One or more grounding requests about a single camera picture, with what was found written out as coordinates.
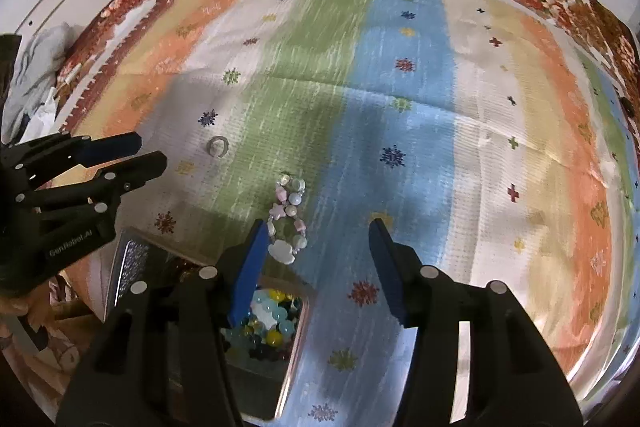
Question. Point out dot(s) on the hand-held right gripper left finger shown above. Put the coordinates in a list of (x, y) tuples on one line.
[(247, 272)]

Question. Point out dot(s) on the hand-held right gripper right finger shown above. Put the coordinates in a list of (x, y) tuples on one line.
[(387, 272)]

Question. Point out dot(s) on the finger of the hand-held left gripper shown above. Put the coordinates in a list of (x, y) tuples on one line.
[(110, 146), (135, 172)]

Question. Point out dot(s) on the silver metal tin box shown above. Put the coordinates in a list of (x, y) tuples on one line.
[(127, 264)]

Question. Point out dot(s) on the white crumpled tissue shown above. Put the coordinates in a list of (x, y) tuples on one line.
[(47, 109)]

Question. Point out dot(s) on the grey crumpled cloth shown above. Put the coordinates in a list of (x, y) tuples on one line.
[(42, 57)]

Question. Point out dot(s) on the striped pastel bed sheet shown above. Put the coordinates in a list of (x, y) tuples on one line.
[(350, 107)]

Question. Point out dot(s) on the small black object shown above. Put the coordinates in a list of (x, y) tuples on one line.
[(627, 106)]

